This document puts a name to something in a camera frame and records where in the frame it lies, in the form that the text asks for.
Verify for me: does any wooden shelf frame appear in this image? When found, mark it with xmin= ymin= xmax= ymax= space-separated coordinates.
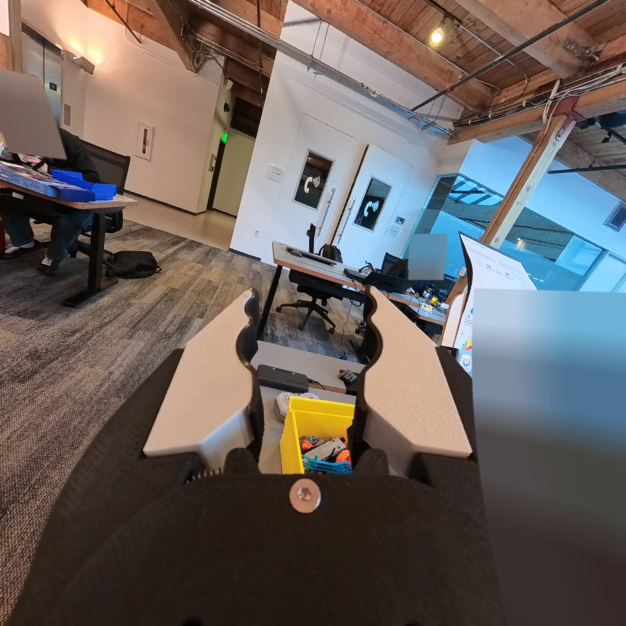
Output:
xmin=440 ymin=279 xmax=471 ymax=349

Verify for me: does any wooden post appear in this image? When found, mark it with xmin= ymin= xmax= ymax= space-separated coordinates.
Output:
xmin=482 ymin=110 xmax=578 ymax=250

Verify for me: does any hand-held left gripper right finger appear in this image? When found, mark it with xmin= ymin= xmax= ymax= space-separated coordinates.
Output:
xmin=352 ymin=285 xmax=473 ymax=477

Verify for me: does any yellow toy model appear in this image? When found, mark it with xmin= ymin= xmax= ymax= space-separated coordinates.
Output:
xmin=416 ymin=286 xmax=448 ymax=314

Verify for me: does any black bag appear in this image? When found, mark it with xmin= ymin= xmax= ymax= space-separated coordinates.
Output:
xmin=105 ymin=251 xmax=162 ymax=279

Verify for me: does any wooden desk with black legs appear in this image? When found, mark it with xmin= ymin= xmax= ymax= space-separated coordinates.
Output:
xmin=257 ymin=241 xmax=448 ymax=363

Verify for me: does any white control hub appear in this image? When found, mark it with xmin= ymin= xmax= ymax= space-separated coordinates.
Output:
xmin=274 ymin=391 xmax=319 ymax=421

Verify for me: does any white phone booth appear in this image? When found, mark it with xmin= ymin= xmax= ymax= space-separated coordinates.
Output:
xmin=230 ymin=2 xmax=472 ymax=275

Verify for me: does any pale desk with black legs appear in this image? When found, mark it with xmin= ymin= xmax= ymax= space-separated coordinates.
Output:
xmin=0 ymin=178 xmax=139 ymax=309

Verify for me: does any white printed board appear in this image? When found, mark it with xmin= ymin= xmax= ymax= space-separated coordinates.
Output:
xmin=459 ymin=231 xmax=539 ymax=293

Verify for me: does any wall lamp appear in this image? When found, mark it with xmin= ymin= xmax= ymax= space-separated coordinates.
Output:
xmin=63 ymin=51 xmax=96 ymax=75

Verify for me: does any blue plastic separator tool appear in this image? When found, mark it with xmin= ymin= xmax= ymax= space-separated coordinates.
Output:
xmin=302 ymin=455 xmax=353 ymax=475

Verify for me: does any black keyboard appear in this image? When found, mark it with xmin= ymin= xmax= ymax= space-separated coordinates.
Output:
xmin=286 ymin=248 xmax=338 ymax=266

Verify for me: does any blue flat box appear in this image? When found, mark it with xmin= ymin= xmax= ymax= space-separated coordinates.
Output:
xmin=0 ymin=161 xmax=96 ymax=202

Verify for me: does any pile of small building parts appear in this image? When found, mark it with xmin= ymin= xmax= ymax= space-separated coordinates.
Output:
xmin=299 ymin=434 xmax=353 ymax=475

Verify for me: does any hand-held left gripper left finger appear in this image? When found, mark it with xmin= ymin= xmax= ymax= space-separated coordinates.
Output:
xmin=142 ymin=289 xmax=265 ymax=472

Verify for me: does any black laptop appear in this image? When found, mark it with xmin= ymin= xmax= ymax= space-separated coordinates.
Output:
xmin=364 ymin=271 xmax=409 ymax=294

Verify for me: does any yellow plastic bin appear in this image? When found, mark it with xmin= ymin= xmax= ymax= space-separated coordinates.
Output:
xmin=280 ymin=396 xmax=356 ymax=475

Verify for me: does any black hanging cable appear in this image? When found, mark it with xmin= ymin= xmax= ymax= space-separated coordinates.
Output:
xmin=340 ymin=293 xmax=353 ymax=360

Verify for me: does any black charger box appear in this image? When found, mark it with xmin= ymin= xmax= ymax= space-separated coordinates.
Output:
xmin=257 ymin=364 xmax=310 ymax=392

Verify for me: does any black office chair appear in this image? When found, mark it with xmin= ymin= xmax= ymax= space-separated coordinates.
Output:
xmin=276 ymin=269 xmax=338 ymax=334

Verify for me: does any black mesh chair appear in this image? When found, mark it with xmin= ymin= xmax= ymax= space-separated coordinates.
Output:
xmin=68 ymin=139 xmax=132 ymax=260

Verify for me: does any long grey pin-hole panel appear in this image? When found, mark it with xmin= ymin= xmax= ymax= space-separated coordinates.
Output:
xmin=306 ymin=438 xmax=347 ymax=460

